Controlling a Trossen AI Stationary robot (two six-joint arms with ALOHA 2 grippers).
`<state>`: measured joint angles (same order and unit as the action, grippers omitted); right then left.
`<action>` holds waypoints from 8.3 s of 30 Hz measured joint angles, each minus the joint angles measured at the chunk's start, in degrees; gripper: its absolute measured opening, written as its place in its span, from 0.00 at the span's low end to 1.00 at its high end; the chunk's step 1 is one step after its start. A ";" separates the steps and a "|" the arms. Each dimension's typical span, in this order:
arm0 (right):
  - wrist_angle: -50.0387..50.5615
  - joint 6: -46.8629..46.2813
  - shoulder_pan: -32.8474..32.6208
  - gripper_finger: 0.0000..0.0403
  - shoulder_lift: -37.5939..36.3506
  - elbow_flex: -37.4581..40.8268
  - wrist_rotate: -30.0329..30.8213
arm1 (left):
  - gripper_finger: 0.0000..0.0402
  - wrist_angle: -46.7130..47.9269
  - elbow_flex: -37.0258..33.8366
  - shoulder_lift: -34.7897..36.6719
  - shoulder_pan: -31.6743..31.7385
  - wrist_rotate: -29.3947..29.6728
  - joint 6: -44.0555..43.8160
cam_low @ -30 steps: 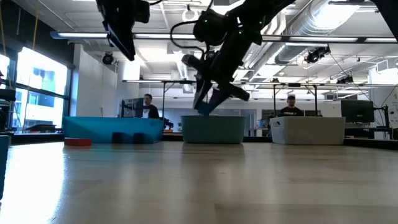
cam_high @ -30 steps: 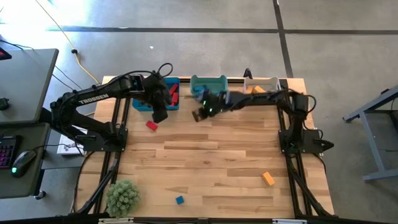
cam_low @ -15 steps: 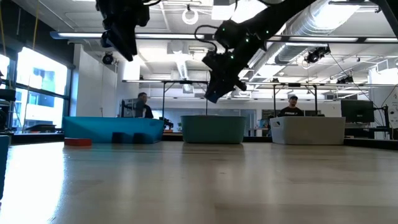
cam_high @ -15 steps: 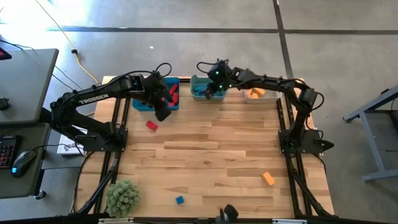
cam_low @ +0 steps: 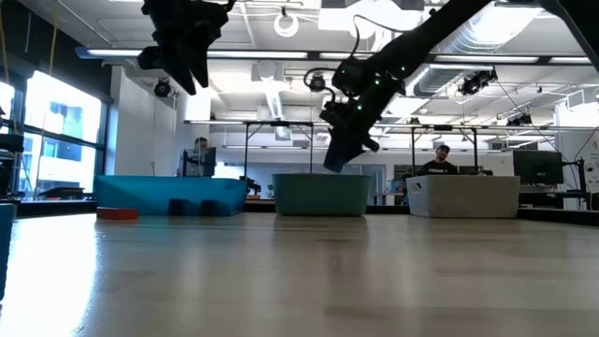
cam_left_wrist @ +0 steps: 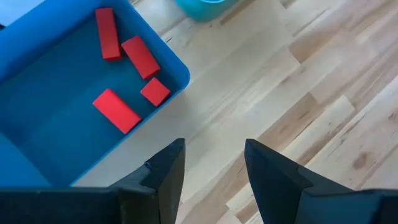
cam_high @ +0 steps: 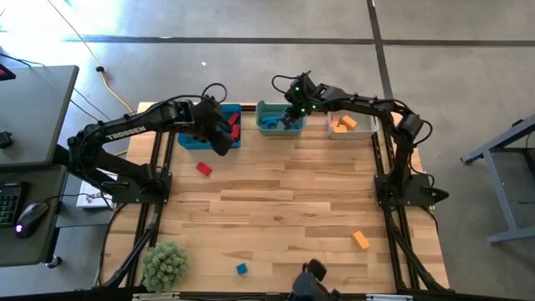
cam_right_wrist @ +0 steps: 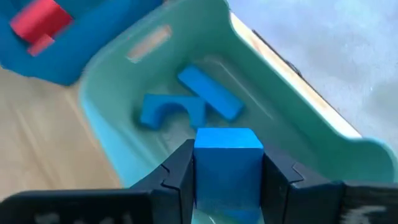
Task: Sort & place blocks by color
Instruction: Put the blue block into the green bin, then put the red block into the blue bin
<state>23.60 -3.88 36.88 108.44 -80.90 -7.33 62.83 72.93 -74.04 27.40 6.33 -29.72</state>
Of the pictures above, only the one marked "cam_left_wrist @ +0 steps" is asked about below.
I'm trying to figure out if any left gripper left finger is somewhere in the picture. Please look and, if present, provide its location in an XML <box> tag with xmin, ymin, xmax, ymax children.
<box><xmin>108</xmin><ymin>138</ymin><xmax>187</xmax><ymax>224</ymax></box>

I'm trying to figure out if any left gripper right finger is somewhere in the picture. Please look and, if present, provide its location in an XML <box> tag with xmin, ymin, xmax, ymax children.
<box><xmin>244</xmin><ymin>138</ymin><xmax>351</xmax><ymax>224</ymax></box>

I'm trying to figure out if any red rectangular block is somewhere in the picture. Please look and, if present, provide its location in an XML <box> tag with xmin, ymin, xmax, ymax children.
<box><xmin>121</xmin><ymin>35</ymin><xmax>162</xmax><ymax>81</ymax></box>
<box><xmin>95</xmin><ymin>7</ymin><xmax>123</xmax><ymax>62</ymax></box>
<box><xmin>92</xmin><ymin>88</ymin><xmax>143</xmax><ymax>135</ymax></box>

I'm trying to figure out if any red cube block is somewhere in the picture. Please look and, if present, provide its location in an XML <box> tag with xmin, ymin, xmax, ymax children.
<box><xmin>140</xmin><ymin>77</ymin><xmax>172</xmax><ymax>108</ymax></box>

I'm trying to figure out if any blue plastic bin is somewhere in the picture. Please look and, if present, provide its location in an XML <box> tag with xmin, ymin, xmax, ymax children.
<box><xmin>0</xmin><ymin>0</ymin><xmax>191</xmax><ymax>188</ymax></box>

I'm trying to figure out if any teal plastic bin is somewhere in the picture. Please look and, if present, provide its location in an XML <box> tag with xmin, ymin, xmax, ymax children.
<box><xmin>174</xmin><ymin>0</ymin><xmax>240</xmax><ymax>23</ymax></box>

